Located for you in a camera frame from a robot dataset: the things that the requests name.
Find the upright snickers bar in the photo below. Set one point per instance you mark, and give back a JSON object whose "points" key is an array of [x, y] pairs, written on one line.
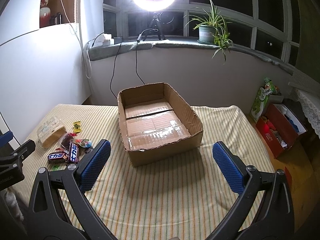
{"points": [[73, 156]]}

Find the clear plastic snack box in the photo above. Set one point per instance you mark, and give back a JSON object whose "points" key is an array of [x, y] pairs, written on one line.
{"points": [[50, 131]]}

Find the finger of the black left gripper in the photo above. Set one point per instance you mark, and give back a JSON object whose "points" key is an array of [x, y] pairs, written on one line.
{"points": [[11, 166]]}

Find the open cardboard box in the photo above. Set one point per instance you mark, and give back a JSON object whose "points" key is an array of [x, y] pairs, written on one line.
{"points": [[156, 123]]}

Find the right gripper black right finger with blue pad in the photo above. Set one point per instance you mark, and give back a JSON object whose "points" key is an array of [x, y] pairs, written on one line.
{"points": [[264, 207]]}

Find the red white vase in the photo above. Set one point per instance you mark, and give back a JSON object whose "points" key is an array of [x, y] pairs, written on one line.
{"points": [[45, 13]]}

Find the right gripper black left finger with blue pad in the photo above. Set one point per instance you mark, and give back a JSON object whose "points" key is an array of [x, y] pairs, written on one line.
{"points": [[58, 207]]}

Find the white lace cloth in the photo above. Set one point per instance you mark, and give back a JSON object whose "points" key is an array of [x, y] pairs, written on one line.
{"points": [[310, 107]]}

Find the flat snickers bar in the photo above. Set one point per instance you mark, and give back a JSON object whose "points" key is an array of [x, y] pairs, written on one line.
{"points": [[59, 157]]}

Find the colourful round candy packet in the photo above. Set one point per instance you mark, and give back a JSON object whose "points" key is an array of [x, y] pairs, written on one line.
{"points": [[85, 145]]}

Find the red gift box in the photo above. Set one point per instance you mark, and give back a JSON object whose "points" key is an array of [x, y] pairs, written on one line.
{"points": [[280, 128]]}

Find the potted spider plant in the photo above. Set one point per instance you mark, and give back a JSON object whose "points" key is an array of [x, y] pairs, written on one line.
{"points": [[212, 28]]}

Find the green snack bag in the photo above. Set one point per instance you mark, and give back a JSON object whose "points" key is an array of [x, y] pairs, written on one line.
{"points": [[268, 93]]}

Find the yellow green snack packet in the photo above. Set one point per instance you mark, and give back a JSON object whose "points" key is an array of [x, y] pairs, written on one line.
{"points": [[77, 127]]}

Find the grey windowsill cushion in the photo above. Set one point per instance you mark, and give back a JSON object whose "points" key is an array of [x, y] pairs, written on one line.
{"points": [[105, 51]]}

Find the dark red dates packet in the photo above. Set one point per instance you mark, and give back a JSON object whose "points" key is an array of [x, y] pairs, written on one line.
{"points": [[66, 139]]}

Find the striped yellow table cloth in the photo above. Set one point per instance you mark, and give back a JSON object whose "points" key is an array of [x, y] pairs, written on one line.
{"points": [[185, 196]]}

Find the white power strip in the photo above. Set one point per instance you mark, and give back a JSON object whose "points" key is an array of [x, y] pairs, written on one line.
{"points": [[105, 39]]}

